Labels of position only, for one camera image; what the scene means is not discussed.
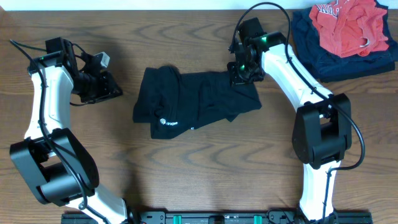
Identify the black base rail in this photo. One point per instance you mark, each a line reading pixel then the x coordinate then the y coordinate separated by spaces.
pixel 274 216

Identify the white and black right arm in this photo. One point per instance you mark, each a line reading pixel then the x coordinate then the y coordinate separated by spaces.
pixel 322 128

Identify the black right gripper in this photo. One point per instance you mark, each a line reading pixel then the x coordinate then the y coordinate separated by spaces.
pixel 235 78

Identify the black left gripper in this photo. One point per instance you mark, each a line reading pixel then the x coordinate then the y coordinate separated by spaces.
pixel 107 80

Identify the red crumpled shirt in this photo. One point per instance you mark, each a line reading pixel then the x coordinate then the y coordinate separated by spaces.
pixel 350 27

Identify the black t-shirt with logo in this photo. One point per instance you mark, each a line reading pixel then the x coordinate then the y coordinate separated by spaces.
pixel 173 102

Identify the navy blue crumpled garment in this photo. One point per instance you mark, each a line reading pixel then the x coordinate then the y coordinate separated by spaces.
pixel 328 67

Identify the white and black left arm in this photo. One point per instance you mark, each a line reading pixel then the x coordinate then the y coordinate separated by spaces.
pixel 54 164

